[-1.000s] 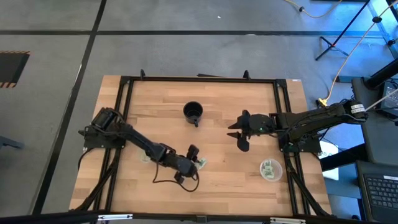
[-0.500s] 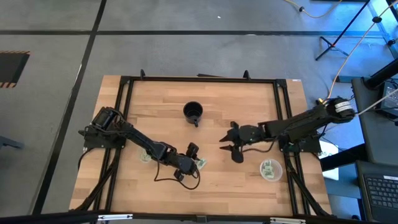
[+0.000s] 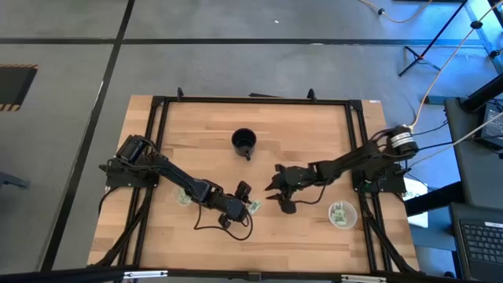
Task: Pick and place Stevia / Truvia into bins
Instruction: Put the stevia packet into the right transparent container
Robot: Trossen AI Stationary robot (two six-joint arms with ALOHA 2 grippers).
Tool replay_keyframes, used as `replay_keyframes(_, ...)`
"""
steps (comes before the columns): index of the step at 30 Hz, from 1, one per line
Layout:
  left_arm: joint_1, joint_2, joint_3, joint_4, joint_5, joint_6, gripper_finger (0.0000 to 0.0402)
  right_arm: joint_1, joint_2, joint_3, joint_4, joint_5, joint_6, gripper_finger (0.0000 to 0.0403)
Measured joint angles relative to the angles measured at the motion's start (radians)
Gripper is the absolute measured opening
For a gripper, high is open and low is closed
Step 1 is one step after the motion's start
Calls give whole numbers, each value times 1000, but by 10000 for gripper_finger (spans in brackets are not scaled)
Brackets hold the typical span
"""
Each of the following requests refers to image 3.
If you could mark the white paper sheet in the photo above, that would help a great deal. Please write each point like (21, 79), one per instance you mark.
(416, 190)

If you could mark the black laptop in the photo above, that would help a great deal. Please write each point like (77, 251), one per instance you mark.
(481, 243)

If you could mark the black aluminium table frame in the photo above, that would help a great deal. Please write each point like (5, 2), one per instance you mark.
(255, 100)

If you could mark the black mug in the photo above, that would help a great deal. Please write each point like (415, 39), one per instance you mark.
(243, 141)

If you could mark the silver metal bracket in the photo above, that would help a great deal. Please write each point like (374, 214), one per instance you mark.
(363, 279)

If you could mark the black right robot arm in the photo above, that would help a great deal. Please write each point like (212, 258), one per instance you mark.
(353, 159)

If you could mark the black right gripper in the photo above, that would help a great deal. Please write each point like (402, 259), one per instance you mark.
(298, 177)

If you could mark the clear plastic container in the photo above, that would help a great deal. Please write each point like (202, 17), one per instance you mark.
(181, 200)
(351, 214)

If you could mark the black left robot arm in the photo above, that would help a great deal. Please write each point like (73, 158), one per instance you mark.
(177, 175)

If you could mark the grey chair leg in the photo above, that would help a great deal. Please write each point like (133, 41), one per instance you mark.
(12, 181)

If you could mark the black floor hatch striped edge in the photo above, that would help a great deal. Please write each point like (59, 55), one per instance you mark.
(15, 86)

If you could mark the dark grey side desk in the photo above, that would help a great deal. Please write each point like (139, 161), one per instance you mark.
(471, 173)

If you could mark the black device on desk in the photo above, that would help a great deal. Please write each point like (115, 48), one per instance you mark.
(494, 126)

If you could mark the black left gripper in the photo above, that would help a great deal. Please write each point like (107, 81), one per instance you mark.
(230, 206)

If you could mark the black diagonal beam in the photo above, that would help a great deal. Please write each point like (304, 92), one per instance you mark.
(432, 200)

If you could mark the black tripod stand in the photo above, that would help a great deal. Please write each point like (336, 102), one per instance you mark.
(432, 39)

